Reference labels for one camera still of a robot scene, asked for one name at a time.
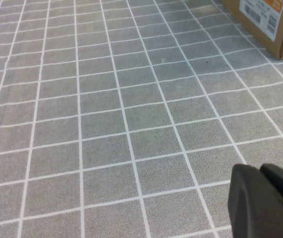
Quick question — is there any grey white grid tablecloth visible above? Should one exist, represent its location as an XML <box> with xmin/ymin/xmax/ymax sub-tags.
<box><xmin>0</xmin><ymin>0</ymin><xmax>283</xmax><ymax>238</ymax></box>

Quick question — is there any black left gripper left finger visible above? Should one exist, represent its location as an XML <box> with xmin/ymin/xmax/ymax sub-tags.
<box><xmin>227</xmin><ymin>163</ymin><xmax>283</xmax><ymax>238</ymax></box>

